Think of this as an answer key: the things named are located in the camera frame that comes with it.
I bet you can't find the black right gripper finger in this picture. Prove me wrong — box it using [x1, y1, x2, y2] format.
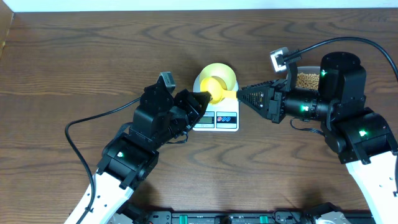
[237, 80, 280, 100]
[239, 93, 271, 119]

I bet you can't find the yellow measuring scoop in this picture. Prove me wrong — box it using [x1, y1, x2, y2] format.
[200, 77, 237, 105]

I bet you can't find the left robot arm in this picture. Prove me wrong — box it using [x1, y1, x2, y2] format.
[65, 72, 211, 223]

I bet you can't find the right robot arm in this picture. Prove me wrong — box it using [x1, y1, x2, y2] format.
[236, 52, 397, 223]

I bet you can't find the white digital kitchen scale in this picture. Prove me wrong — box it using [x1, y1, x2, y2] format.
[191, 77, 240, 133]

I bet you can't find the yellow plastic bowl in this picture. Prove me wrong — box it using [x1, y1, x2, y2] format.
[198, 63, 237, 91]

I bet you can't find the soybeans pile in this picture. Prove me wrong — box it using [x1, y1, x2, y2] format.
[296, 73, 320, 90]

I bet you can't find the clear plastic container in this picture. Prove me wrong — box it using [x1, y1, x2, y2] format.
[296, 67, 320, 91]

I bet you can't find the black right camera cable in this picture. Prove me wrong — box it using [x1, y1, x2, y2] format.
[284, 36, 398, 83]

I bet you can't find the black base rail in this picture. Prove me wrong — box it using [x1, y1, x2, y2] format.
[108, 202, 376, 224]

